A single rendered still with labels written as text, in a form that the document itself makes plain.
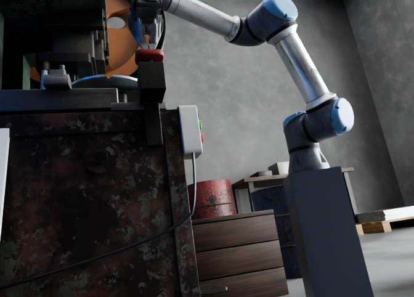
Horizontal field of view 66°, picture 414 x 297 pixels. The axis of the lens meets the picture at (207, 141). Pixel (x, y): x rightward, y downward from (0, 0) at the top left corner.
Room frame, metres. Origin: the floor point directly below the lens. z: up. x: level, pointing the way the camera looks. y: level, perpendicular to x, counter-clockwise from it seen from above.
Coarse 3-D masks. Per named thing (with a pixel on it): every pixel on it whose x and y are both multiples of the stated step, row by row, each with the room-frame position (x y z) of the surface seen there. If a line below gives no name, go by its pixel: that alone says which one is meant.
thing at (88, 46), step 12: (60, 36) 0.89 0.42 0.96; (72, 36) 0.90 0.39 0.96; (84, 36) 0.91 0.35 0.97; (96, 36) 0.93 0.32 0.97; (60, 48) 0.89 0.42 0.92; (72, 48) 0.90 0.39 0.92; (84, 48) 0.91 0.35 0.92; (96, 48) 0.94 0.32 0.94; (96, 60) 0.94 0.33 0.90; (96, 72) 1.01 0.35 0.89
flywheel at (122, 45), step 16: (112, 0) 1.36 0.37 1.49; (128, 0) 1.37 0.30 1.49; (112, 16) 1.38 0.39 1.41; (112, 32) 1.35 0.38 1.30; (128, 32) 1.38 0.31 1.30; (112, 48) 1.35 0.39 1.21; (128, 48) 1.37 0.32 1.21; (112, 64) 1.35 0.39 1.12; (128, 64) 1.34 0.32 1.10; (32, 80) 1.24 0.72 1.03
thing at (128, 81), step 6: (84, 78) 0.85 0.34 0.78; (90, 78) 0.85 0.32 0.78; (96, 78) 0.86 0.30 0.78; (102, 78) 0.86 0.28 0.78; (114, 78) 0.87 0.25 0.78; (120, 78) 0.88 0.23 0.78; (126, 78) 0.88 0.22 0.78; (132, 78) 0.90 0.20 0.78; (72, 84) 0.87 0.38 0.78; (78, 84) 0.88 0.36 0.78; (84, 84) 0.88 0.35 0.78; (90, 84) 0.89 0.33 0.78; (96, 84) 0.89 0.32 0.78; (102, 84) 0.90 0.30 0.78; (108, 84) 0.91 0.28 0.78; (114, 84) 0.91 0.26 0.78; (120, 84) 0.92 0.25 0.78; (126, 84) 0.92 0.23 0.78; (132, 84) 0.93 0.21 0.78
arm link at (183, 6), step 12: (168, 0) 0.85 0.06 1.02; (180, 0) 0.87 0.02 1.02; (192, 0) 0.89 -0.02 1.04; (168, 12) 0.91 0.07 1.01; (180, 12) 0.90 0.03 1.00; (192, 12) 0.91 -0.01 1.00; (204, 12) 0.92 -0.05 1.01; (216, 12) 0.95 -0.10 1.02; (204, 24) 0.96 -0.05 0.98; (216, 24) 0.97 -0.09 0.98; (228, 24) 0.98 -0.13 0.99; (240, 24) 1.00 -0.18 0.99; (228, 36) 1.03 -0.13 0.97; (240, 36) 1.02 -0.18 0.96
